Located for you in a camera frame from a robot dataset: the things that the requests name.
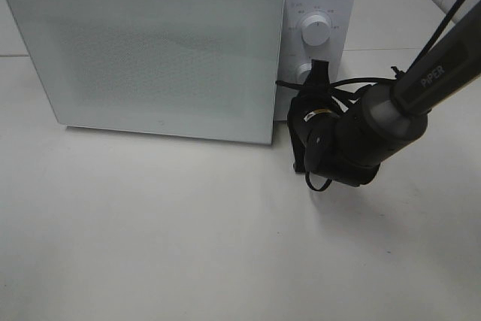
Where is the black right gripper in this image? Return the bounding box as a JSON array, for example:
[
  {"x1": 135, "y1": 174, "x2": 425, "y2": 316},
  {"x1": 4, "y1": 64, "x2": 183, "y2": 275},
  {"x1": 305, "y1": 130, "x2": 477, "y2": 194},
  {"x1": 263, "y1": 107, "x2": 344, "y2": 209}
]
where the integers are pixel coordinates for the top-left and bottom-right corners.
[{"x1": 287, "y1": 59, "x2": 342, "y2": 174}]

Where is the white microwave door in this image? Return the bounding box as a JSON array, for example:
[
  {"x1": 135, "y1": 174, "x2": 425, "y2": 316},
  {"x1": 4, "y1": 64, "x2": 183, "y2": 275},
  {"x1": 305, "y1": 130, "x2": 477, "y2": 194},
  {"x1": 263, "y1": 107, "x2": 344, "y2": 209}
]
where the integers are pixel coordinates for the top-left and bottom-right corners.
[{"x1": 6, "y1": 0, "x2": 284, "y2": 144}]

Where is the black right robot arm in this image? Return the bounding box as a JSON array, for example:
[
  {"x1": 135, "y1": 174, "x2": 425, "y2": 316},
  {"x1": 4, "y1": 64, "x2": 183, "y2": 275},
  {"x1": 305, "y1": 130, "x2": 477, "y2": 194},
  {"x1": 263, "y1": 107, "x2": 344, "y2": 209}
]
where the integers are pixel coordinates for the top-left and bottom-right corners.
[{"x1": 287, "y1": 0, "x2": 480, "y2": 187}]

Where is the white upper power knob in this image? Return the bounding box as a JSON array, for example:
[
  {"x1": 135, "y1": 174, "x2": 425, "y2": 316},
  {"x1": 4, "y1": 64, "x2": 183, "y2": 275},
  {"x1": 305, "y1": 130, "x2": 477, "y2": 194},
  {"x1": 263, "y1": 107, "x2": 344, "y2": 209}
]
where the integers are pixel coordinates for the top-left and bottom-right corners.
[{"x1": 300, "y1": 13, "x2": 331, "y2": 47}]

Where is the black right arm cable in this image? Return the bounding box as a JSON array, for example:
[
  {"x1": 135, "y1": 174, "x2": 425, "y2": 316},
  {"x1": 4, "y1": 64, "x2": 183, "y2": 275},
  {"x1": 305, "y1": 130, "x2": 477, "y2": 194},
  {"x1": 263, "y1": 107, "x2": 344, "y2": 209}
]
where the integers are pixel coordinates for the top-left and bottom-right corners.
[{"x1": 275, "y1": 0, "x2": 481, "y2": 192}]

